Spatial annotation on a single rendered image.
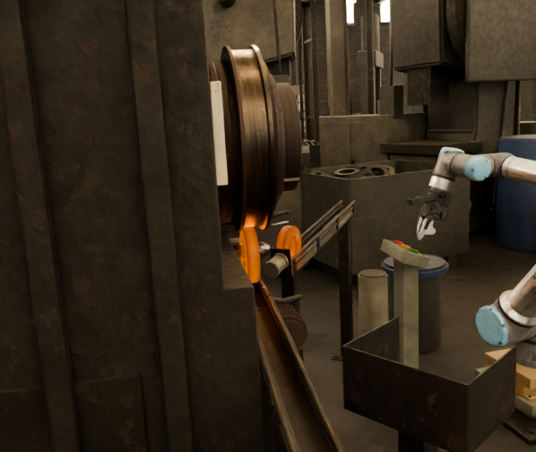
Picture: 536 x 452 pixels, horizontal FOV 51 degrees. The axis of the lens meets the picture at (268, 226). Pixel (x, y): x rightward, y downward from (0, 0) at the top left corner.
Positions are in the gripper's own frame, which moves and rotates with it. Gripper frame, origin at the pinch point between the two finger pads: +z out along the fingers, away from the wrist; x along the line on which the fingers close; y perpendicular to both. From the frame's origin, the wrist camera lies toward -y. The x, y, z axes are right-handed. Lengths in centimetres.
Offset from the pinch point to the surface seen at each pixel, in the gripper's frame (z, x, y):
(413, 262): 10.0, -4.6, -0.8
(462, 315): 42, 72, 78
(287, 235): 11, -19, -57
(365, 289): 26.2, -0.5, -14.9
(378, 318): 36.2, -2.7, -6.3
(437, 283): 22, 33, 35
